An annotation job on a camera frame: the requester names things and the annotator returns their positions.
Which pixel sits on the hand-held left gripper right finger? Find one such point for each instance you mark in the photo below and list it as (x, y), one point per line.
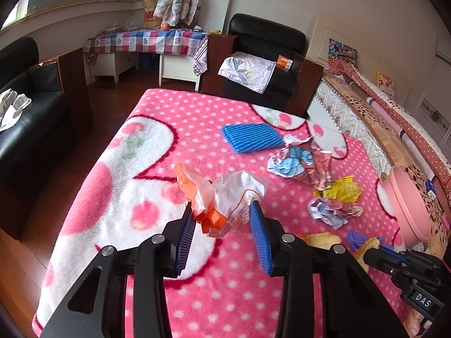
(260, 243)

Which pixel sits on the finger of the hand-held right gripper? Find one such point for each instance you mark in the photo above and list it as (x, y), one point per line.
(382, 262)
(393, 251)

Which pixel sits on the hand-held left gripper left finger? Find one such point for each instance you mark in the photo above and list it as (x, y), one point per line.
(185, 239)

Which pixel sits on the purple face mask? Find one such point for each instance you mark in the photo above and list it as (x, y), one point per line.
(354, 238)

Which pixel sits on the pink plastic basin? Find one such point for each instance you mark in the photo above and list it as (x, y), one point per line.
(405, 204)

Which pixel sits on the orange white plastic bag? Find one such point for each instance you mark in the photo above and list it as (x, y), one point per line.
(229, 190)

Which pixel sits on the silver foil wrapper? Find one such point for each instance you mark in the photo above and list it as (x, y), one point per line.
(319, 169)
(327, 214)

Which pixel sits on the yellow plastic wrapper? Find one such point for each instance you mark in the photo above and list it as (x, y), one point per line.
(341, 190)

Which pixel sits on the blue white wrapper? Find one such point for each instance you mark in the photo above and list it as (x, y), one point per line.
(289, 163)

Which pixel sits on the blue foam net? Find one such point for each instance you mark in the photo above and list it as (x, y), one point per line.
(250, 139)

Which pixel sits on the person's right hand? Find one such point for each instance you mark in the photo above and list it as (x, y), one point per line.
(417, 327)

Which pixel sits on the pink polka dot blanket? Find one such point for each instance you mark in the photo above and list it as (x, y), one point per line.
(123, 165)

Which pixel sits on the dotted floral quilt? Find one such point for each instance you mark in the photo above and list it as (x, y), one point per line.
(422, 148)

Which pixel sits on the bed with brown blanket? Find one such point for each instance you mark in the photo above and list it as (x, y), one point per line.
(370, 112)

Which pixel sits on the white wardrobe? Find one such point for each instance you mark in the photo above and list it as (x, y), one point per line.
(437, 95)

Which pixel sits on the brown wooden side cabinet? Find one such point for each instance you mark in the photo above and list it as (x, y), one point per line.
(215, 63)
(308, 84)
(74, 88)

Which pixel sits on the white table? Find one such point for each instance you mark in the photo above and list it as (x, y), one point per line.
(179, 68)

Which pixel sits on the yellow flower pillow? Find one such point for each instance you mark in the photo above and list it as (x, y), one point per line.
(385, 81)

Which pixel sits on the floral white cloth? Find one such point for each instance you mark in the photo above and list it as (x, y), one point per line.
(246, 70)

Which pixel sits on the orange small box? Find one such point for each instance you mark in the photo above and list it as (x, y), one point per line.
(283, 62)

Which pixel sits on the black leather sofa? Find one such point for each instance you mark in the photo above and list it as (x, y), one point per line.
(31, 141)

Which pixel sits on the purple patterned white cloth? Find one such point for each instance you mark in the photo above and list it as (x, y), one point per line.
(201, 56)

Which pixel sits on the white low cabinet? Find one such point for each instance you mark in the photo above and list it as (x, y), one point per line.
(112, 65)

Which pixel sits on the checkered cloth white desk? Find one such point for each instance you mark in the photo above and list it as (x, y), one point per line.
(141, 40)

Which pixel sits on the colourful cartoon pillow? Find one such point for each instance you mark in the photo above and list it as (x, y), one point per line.
(341, 51)

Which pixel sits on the yellow small tool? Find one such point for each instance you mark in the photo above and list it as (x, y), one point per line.
(215, 31)

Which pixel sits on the orange fruit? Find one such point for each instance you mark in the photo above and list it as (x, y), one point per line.
(165, 27)

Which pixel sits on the crumpled white cloth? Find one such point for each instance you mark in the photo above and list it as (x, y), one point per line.
(14, 109)

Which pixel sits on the black leather armchair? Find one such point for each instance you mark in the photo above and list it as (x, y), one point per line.
(264, 28)

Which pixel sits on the brown paper bag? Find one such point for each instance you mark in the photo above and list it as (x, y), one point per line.
(151, 14)

